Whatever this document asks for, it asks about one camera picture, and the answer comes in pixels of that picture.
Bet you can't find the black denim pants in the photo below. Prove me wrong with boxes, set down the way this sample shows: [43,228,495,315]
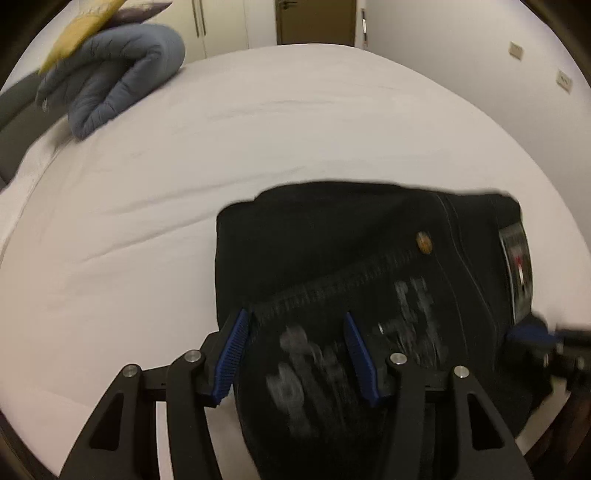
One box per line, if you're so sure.
[215,182,550,479]

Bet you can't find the white bed mattress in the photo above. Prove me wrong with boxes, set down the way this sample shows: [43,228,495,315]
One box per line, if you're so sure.
[1,45,590,474]

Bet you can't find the grey padded headboard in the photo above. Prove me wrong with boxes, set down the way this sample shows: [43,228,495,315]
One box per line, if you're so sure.
[1,72,40,188]

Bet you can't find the blue folded quilt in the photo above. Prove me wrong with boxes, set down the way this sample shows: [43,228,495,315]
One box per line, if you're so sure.
[36,23,185,140]

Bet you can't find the brown wooden door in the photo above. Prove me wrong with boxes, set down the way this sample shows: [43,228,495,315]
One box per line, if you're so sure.
[276,0,356,47]

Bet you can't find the cream wardrobe cabinet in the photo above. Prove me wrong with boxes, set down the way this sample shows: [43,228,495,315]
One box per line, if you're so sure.
[150,0,277,64]

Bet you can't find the yellow cushion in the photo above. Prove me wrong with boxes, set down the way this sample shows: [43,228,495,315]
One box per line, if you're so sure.
[38,0,125,75]

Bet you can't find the purple cushion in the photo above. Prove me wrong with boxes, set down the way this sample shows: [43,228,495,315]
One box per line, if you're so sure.
[100,2,172,30]

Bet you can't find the wall light switch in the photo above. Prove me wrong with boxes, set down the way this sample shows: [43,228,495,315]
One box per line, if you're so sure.
[556,69,573,93]

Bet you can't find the wall power socket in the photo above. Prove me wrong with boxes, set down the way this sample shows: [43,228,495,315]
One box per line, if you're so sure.
[508,42,524,60]

